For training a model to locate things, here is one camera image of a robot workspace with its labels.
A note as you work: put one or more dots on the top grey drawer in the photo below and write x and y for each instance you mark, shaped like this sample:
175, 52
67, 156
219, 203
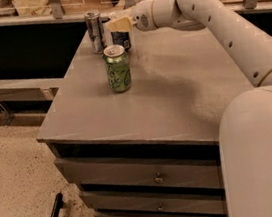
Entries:
141, 172

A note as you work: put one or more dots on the silver redbull can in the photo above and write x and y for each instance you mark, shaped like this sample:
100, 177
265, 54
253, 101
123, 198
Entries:
95, 30

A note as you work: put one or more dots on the green soda can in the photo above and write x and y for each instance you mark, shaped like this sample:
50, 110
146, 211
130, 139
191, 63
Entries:
118, 68

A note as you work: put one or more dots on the middle grey drawer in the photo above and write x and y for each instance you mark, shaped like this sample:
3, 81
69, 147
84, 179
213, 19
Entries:
155, 202

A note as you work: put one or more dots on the grey drawer cabinet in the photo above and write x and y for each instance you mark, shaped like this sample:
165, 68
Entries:
181, 84

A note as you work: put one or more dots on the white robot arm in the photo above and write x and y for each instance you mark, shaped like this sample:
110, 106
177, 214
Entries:
245, 135

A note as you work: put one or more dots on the blue pepsi can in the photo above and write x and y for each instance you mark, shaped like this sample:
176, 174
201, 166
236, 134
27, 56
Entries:
121, 38

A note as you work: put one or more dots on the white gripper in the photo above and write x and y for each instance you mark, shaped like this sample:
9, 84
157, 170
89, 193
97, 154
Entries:
142, 17

